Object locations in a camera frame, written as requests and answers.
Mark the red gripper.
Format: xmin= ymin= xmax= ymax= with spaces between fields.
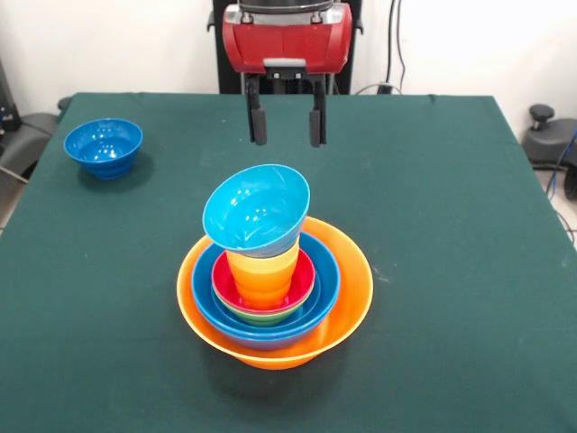
xmin=221 ymin=3 xmax=354 ymax=148

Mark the small light blue bowl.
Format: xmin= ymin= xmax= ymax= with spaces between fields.
xmin=201 ymin=163 xmax=312 ymax=259

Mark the small red bowl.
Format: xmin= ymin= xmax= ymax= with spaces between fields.
xmin=211 ymin=246 xmax=317 ymax=315

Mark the orange plastic cup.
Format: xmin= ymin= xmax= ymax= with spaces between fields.
xmin=227 ymin=256 xmax=297 ymax=310

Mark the large blue bowl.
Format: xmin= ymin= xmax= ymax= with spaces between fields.
xmin=191 ymin=232 xmax=343 ymax=342
xmin=201 ymin=315 xmax=334 ymax=353

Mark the small green bowl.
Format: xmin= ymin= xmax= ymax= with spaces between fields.
xmin=214 ymin=288 xmax=315 ymax=327

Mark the small dark blue bowl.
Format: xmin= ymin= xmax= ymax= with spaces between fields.
xmin=62 ymin=117 xmax=144 ymax=180

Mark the large orange bowl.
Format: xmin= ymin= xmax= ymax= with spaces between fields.
xmin=176 ymin=216 xmax=375 ymax=371

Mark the dark green table cloth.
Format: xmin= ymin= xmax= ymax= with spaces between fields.
xmin=0 ymin=92 xmax=577 ymax=433

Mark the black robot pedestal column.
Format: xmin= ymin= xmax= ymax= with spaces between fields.
xmin=206 ymin=0 xmax=365 ymax=96

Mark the black hanging cable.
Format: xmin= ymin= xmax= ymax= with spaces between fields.
xmin=385 ymin=0 xmax=406 ymax=89

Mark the grey pedestal foot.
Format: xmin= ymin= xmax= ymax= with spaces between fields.
xmin=0 ymin=112 xmax=60 ymax=177
xmin=521 ymin=104 xmax=577 ymax=166

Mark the blue cable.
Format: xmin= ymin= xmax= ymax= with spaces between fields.
xmin=545 ymin=130 xmax=577 ymax=198

